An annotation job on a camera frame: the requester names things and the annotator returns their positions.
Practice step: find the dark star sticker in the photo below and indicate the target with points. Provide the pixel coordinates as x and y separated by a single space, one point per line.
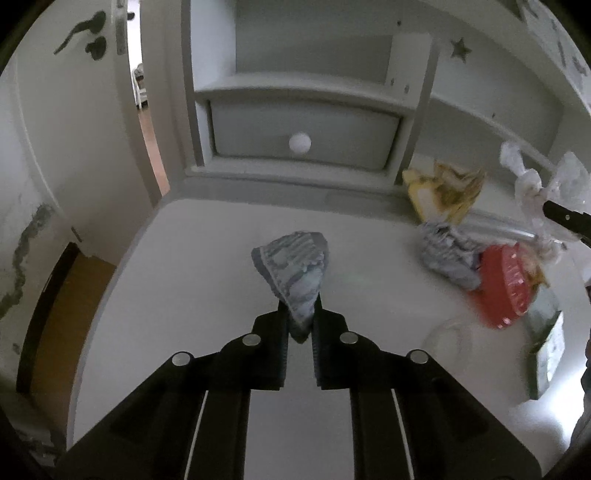
460 49

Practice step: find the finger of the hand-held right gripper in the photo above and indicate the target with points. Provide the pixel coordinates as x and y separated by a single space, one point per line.
565 214

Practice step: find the yellow snack bag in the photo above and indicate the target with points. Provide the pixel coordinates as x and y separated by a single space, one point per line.
438 194

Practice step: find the clear plastic bag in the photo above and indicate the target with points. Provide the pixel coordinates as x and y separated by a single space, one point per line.
531 184

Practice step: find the silver foil packet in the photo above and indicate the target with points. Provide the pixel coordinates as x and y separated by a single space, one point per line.
547 350

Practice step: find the white door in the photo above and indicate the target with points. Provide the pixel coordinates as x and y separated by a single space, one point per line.
78 138

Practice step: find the grey wrapper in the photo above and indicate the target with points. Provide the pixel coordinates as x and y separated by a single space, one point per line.
295 272
450 256

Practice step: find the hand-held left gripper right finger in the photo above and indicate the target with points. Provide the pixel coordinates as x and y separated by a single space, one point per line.
316 355

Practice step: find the round white drawer knob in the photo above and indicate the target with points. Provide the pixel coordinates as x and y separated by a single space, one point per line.
299 142

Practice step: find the white drawer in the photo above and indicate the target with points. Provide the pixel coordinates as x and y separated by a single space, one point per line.
258 131

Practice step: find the white desk shelf unit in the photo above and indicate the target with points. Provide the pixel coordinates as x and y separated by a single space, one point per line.
318 50

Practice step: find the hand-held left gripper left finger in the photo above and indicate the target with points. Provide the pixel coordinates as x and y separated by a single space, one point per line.
283 355

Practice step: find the red packet with yellow label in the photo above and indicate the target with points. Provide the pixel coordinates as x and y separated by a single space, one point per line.
501 286

